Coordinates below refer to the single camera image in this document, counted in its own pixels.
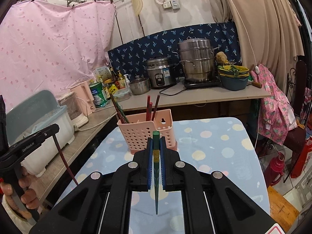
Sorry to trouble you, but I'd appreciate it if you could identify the silver rice cooker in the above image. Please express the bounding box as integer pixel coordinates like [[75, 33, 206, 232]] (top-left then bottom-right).
[[146, 58, 176, 89]]

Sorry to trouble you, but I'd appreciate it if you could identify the dark maroon wavy chopstick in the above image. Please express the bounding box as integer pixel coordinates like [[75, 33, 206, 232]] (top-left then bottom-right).
[[151, 94, 160, 121]]

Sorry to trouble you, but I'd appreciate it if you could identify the pink perforated utensil basket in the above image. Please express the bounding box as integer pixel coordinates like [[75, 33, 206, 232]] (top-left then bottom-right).
[[117, 109, 177, 155]]

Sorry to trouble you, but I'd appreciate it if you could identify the clear food container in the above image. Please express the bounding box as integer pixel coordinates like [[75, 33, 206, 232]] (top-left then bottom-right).
[[113, 88, 131, 102]]

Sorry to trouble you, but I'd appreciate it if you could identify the yellow oil bottle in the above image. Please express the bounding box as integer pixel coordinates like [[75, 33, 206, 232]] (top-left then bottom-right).
[[117, 70, 127, 89]]

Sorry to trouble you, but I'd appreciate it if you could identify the navy floral backsplash cloth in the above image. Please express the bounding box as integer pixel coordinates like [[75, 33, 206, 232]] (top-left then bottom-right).
[[108, 21, 242, 79]]

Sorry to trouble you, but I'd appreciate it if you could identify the yellow colander with greens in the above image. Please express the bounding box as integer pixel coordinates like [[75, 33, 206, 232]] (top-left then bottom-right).
[[217, 65, 250, 78]]

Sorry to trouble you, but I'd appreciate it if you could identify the black induction cooker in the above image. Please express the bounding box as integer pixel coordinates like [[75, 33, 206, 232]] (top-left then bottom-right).
[[184, 79, 221, 89]]

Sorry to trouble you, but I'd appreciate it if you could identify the wall power socket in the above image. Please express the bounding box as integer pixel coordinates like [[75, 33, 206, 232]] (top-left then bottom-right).
[[162, 0, 180, 11]]

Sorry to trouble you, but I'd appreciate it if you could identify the hanging cutting board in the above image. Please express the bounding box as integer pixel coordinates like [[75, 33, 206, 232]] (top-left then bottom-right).
[[131, 0, 143, 16]]

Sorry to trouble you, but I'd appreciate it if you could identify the green chopstick gold band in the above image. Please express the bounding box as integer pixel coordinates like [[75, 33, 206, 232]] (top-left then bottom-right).
[[116, 103, 129, 124]]

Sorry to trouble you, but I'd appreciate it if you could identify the small steel lidded pot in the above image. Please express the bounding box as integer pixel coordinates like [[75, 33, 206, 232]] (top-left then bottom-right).
[[129, 75, 150, 95]]

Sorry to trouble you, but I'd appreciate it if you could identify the dark red chopstick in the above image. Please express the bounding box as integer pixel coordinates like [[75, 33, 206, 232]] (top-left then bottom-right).
[[52, 135, 78, 186]]

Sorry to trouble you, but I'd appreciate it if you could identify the bright red black-band chopstick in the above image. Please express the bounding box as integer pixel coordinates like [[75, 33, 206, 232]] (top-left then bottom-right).
[[146, 102, 152, 121]]

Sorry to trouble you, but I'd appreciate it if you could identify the green milk powder can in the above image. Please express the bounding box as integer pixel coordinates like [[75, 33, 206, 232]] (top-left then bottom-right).
[[89, 82, 107, 108]]

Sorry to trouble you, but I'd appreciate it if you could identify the yellow snack packet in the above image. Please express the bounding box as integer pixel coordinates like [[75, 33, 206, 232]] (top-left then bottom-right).
[[108, 83, 118, 95]]

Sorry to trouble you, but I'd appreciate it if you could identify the blue planet-print tablecloth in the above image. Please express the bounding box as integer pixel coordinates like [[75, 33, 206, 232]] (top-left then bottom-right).
[[63, 117, 270, 233]]

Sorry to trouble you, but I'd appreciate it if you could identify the white dish rack blue lid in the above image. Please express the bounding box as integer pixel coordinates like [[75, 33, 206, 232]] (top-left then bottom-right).
[[6, 90, 74, 177]]

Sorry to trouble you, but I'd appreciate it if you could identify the pink floral apron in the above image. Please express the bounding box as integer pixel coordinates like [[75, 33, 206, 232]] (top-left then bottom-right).
[[251, 64, 297, 145]]

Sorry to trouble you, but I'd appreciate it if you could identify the green chopstick dark band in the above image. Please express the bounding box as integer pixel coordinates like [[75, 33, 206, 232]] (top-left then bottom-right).
[[153, 130, 160, 214]]

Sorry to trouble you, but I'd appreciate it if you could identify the pink electric kettle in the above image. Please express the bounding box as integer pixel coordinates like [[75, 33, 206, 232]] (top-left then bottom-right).
[[70, 81, 96, 117]]

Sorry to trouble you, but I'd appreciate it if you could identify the brown chopstick gold band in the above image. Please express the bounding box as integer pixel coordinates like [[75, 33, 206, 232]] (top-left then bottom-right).
[[109, 93, 129, 124]]

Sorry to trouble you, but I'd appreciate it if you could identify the dark blue plastic basin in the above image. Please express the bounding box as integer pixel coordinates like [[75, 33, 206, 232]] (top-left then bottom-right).
[[219, 75, 248, 91]]

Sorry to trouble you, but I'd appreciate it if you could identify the beige hanging curtain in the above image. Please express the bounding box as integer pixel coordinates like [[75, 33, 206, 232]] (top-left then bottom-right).
[[209, 0, 304, 90]]

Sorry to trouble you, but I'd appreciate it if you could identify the wooden counter shelf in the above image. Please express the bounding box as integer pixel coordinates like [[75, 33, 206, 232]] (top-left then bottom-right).
[[29, 78, 272, 200]]

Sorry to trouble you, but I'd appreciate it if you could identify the large steel steamer pot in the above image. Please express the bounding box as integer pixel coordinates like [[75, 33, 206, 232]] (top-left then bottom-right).
[[178, 38, 218, 81]]

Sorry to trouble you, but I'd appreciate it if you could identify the pink dotted curtain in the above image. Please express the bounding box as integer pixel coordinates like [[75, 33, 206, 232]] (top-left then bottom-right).
[[1, 0, 115, 110]]

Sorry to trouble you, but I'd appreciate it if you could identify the white blender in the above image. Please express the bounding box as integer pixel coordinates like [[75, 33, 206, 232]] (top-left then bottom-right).
[[57, 91, 89, 128]]

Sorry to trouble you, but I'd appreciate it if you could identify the person's left hand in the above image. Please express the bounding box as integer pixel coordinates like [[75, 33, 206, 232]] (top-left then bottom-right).
[[0, 166, 40, 220]]

